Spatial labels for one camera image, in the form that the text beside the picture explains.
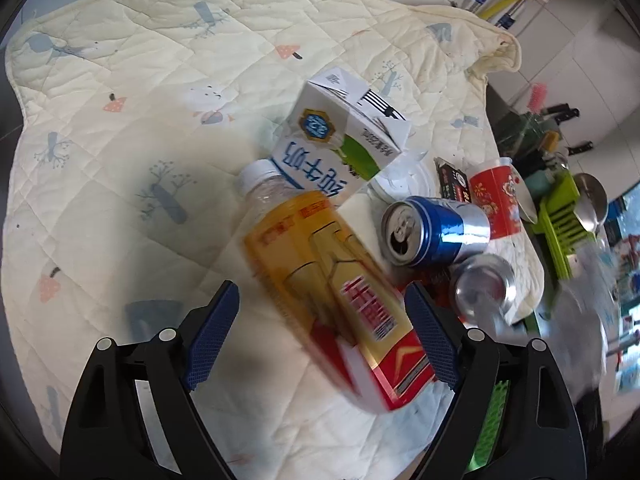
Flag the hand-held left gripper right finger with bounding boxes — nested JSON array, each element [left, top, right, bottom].
[[404, 282, 588, 480]]

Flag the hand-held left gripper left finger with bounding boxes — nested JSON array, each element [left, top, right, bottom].
[[60, 280, 241, 480]]

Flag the red gold cigarette box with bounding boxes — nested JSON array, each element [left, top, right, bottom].
[[310, 220, 437, 413]]

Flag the red aluminium drink can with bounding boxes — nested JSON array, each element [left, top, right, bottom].
[[448, 253, 517, 323]]

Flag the blue silver drink can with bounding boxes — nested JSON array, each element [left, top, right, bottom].
[[381, 196, 492, 267]]

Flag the green plastic basket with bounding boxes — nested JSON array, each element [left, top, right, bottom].
[[470, 380, 511, 471]]

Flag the plastic bottle yellow label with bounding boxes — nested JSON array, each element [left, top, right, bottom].
[[236, 159, 361, 361]]

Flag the white plastic lid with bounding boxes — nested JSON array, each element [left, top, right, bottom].
[[367, 152, 436, 206]]

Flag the white green milk carton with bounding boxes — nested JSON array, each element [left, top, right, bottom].
[[270, 66, 412, 206]]

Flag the red paper cup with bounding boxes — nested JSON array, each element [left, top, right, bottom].
[[467, 156, 538, 241]]

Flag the small black box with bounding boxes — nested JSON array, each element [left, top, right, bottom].
[[433, 156, 471, 203]]

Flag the clear plastic bag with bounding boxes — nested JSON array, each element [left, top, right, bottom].
[[545, 240, 626, 401]]

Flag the green plastic dish rack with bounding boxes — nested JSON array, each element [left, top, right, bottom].
[[530, 172, 608, 281]]

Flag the metal ladle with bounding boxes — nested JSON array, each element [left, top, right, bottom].
[[570, 172, 608, 233]]

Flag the green glass dish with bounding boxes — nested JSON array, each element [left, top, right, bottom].
[[495, 110, 563, 161]]

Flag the cream quilted printed mat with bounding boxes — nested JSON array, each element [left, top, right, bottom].
[[5, 0, 546, 480]]

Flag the pink brush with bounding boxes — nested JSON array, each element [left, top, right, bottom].
[[525, 82, 548, 113]]

